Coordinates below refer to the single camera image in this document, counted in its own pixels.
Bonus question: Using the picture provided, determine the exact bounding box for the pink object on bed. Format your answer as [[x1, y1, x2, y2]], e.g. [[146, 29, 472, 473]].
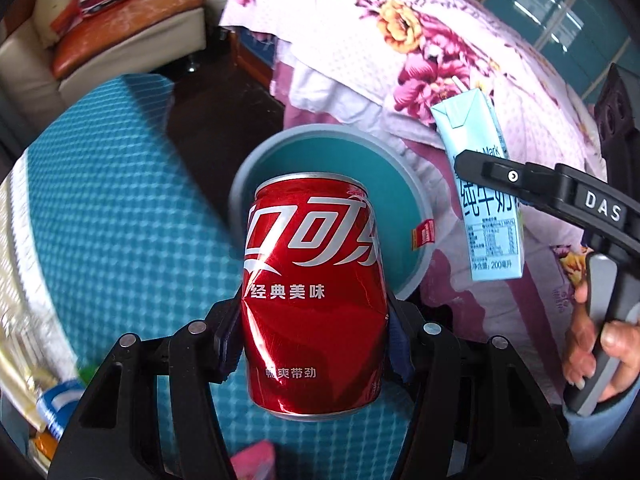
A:
[[231, 440, 277, 480]]

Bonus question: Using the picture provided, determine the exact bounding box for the teal patterned bed cover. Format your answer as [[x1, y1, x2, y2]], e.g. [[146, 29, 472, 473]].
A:
[[1, 74, 413, 479]]

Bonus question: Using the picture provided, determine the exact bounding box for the cream sofa orange cushion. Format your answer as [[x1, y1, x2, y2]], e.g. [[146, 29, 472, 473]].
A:
[[1, 0, 206, 124]]

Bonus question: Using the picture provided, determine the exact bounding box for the person's right hand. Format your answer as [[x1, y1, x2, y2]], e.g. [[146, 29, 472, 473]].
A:
[[562, 281, 640, 402]]

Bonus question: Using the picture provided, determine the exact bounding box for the red cola can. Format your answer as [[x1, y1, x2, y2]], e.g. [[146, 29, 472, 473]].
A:
[[241, 172, 388, 420]]

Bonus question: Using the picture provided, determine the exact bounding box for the floral pink quilt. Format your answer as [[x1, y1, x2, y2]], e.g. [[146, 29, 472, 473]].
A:
[[221, 0, 606, 403]]

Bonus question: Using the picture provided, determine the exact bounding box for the yellow cream pillow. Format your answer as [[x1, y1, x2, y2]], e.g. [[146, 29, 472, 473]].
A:
[[32, 0, 79, 49]]

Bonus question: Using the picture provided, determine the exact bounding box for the blue white packet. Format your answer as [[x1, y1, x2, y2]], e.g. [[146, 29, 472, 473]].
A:
[[36, 379, 85, 441]]

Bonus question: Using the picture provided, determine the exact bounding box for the light blue milk carton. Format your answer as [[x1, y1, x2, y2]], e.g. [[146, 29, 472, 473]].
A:
[[431, 89, 524, 282]]

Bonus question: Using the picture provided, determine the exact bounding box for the teal round trash bin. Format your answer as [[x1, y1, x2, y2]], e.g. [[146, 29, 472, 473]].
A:
[[228, 122, 435, 302]]

